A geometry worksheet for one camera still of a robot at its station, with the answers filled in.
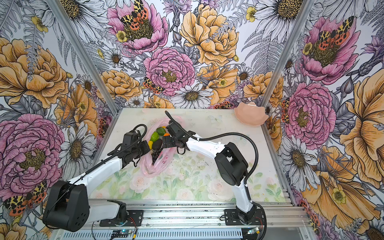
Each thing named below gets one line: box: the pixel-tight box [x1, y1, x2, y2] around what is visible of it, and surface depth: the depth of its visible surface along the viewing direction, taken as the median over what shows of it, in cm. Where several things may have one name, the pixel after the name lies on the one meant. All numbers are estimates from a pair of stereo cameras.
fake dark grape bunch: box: [151, 148, 163, 166], surface depth 93 cm
